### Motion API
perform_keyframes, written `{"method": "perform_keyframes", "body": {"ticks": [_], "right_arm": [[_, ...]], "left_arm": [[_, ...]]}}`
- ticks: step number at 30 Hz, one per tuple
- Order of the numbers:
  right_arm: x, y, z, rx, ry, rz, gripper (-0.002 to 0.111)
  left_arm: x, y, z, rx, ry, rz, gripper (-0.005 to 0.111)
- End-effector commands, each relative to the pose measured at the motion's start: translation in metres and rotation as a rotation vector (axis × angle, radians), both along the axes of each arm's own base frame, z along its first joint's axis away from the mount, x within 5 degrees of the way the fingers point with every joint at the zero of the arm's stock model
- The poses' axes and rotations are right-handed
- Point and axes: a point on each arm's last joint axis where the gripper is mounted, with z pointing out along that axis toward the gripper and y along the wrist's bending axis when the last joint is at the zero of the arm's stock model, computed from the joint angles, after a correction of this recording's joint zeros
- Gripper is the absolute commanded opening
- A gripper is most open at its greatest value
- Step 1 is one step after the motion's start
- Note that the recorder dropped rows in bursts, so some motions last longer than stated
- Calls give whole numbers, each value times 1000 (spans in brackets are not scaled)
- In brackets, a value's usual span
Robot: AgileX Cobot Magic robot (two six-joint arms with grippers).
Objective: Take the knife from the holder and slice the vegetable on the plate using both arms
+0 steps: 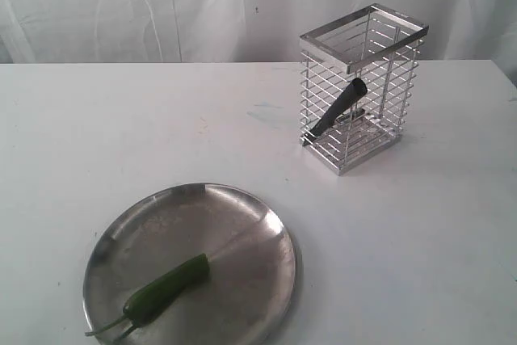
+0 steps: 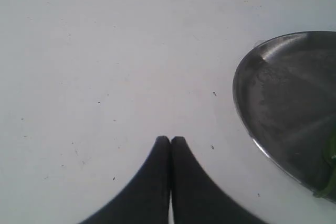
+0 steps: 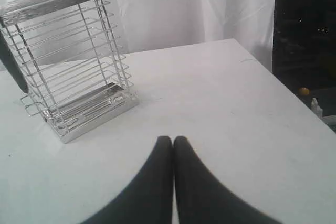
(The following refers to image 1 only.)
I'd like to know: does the white backdrop curtain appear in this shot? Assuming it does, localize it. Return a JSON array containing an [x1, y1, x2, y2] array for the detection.
[[1, 0, 516, 73]]

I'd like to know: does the dark green object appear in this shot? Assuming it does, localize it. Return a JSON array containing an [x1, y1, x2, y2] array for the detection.
[[85, 253, 210, 340]]

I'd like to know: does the black handled knife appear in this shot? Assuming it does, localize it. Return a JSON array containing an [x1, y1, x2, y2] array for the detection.
[[302, 78, 368, 147]]

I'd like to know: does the steel wire utensil basket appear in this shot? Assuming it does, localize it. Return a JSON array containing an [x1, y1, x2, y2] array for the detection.
[[300, 3, 429, 175]]

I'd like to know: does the round steel plate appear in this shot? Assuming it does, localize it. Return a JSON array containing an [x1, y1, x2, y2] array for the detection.
[[83, 183, 298, 344]]

